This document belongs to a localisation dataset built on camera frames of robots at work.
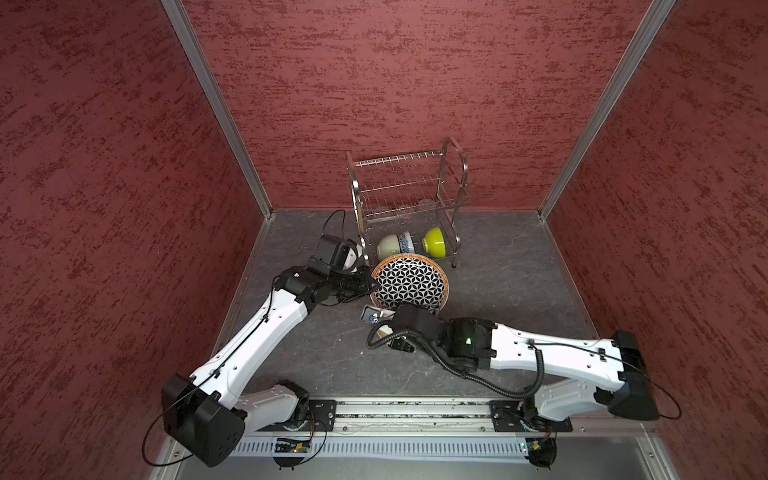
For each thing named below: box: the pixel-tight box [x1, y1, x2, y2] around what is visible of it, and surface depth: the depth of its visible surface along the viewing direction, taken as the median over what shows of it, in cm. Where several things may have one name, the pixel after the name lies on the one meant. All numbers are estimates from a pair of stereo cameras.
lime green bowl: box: [422, 227, 446, 258], surface depth 98 cm
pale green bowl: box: [377, 234, 401, 261], surface depth 96 cm
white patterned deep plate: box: [370, 254, 449, 315], surface depth 77 cm
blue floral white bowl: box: [399, 230, 415, 254], surface depth 95 cm
